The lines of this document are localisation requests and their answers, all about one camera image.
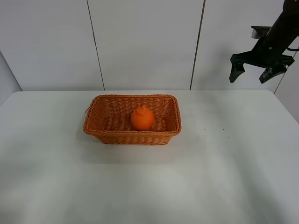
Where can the orange tangerine with stem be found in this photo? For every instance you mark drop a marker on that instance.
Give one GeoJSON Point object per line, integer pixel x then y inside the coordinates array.
{"type": "Point", "coordinates": [142, 118]}

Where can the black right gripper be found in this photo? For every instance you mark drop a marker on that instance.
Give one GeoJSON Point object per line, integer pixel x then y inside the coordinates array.
{"type": "Point", "coordinates": [262, 55]}

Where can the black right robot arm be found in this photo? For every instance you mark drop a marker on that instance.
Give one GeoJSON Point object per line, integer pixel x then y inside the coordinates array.
{"type": "Point", "coordinates": [272, 43]}

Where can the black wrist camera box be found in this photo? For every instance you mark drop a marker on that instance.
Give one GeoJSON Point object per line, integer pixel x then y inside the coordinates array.
{"type": "Point", "coordinates": [259, 31]}

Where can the orange woven wicker basket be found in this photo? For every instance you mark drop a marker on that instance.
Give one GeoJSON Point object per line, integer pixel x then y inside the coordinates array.
{"type": "Point", "coordinates": [108, 119]}

